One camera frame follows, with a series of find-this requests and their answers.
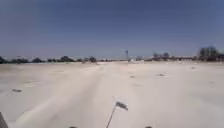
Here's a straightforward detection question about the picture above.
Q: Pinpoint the thin tower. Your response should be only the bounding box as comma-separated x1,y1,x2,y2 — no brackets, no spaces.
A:
124,49,130,62

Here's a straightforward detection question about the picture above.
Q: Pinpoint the row of trees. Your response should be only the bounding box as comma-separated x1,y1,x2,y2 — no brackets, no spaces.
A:
0,45,224,65

